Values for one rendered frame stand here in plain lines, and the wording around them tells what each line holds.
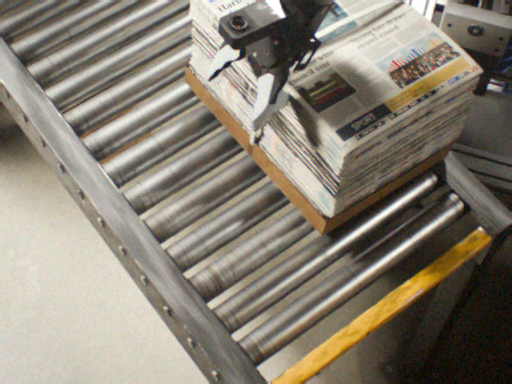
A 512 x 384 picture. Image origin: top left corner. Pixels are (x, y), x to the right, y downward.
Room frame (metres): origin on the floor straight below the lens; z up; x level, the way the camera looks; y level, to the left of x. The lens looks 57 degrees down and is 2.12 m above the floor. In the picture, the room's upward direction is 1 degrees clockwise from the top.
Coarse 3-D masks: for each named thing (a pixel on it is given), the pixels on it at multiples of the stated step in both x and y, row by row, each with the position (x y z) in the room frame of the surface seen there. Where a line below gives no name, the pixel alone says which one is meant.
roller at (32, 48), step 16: (96, 0) 1.17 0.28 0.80; (112, 0) 1.17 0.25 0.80; (128, 0) 1.18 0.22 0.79; (144, 0) 1.20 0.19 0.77; (80, 16) 1.13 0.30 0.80; (96, 16) 1.14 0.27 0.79; (112, 16) 1.15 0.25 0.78; (48, 32) 1.09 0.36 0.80; (64, 32) 1.10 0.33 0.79; (80, 32) 1.11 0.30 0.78; (16, 48) 1.05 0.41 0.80; (32, 48) 1.05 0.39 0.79; (48, 48) 1.07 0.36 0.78
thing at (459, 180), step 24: (432, 168) 0.81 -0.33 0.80; (456, 168) 0.81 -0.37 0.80; (432, 192) 0.79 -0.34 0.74; (456, 192) 0.76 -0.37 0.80; (480, 192) 0.76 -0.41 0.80; (480, 216) 0.72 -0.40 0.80; (504, 216) 0.72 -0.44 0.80; (456, 240) 0.73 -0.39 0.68; (504, 240) 0.71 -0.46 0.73; (480, 264) 0.69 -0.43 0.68
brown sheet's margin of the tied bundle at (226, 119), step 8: (192, 80) 0.94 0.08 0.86; (192, 88) 0.93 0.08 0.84; (200, 88) 0.92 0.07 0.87; (200, 96) 0.92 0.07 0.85; (208, 96) 0.90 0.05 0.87; (208, 104) 0.90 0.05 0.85; (216, 104) 0.88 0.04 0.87; (216, 112) 0.88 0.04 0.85; (224, 112) 0.86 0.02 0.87; (224, 120) 0.86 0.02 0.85; (232, 120) 0.85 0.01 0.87; (232, 128) 0.85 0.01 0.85; (240, 128) 0.83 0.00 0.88
